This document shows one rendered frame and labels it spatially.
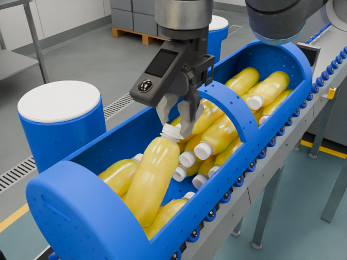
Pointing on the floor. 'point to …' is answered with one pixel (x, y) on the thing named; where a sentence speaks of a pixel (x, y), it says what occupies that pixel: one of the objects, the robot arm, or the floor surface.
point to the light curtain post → (335, 194)
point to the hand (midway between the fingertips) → (173, 130)
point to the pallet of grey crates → (136, 19)
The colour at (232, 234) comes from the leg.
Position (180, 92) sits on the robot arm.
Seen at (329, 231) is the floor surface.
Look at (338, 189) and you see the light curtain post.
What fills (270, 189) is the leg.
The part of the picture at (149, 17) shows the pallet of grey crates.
